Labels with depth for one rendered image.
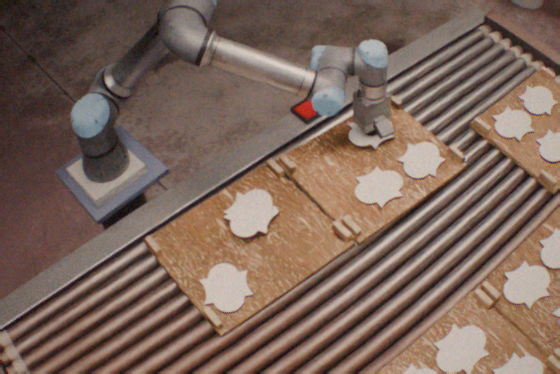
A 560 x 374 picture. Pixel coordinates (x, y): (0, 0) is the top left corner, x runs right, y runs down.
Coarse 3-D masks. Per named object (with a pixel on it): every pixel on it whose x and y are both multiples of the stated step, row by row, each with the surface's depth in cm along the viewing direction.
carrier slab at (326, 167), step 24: (408, 120) 198; (312, 144) 194; (336, 144) 193; (384, 144) 192; (312, 168) 188; (336, 168) 188; (360, 168) 187; (384, 168) 187; (456, 168) 185; (312, 192) 183; (336, 192) 182; (408, 192) 181; (432, 192) 182; (336, 216) 177; (360, 216) 177; (384, 216) 176; (360, 240) 172
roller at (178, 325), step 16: (512, 80) 210; (496, 96) 205; (480, 112) 201; (448, 128) 197; (464, 128) 199; (176, 320) 162; (192, 320) 163; (160, 336) 160; (176, 336) 162; (128, 352) 157; (144, 352) 158; (112, 368) 154; (128, 368) 157
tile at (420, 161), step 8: (408, 144) 190; (424, 144) 190; (432, 144) 190; (408, 152) 188; (416, 152) 188; (424, 152) 188; (432, 152) 188; (400, 160) 187; (408, 160) 187; (416, 160) 186; (424, 160) 186; (432, 160) 186; (440, 160) 186; (408, 168) 185; (416, 168) 185; (424, 168) 184; (432, 168) 184; (408, 176) 184; (416, 176) 183; (424, 176) 183; (432, 176) 183
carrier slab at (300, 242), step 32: (224, 192) 185; (288, 192) 183; (192, 224) 178; (224, 224) 178; (288, 224) 177; (320, 224) 176; (160, 256) 173; (192, 256) 172; (224, 256) 172; (256, 256) 171; (288, 256) 171; (320, 256) 170; (192, 288) 166; (256, 288) 165; (288, 288) 165; (224, 320) 160
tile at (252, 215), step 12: (240, 204) 178; (252, 204) 178; (264, 204) 178; (228, 216) 176; (240, 216) 176; (252, 216) 175; (264, 216) 175; (276, 216) 176; (240, 228) 173; (252, 228) 173; (264, 228) 173
